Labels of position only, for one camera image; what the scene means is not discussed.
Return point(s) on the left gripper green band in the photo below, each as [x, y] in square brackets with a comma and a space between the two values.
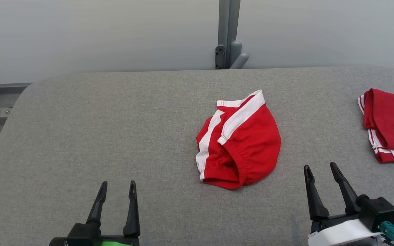
[80, 235]

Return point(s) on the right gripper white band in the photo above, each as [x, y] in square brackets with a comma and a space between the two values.
[340, 234]

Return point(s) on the red white-sleeved shirt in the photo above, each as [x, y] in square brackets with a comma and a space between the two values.
[393, 123]

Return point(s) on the red white-striped shorts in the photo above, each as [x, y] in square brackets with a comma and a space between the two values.
[248, 147]

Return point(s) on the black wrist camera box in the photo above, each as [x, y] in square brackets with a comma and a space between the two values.
[380, 212]

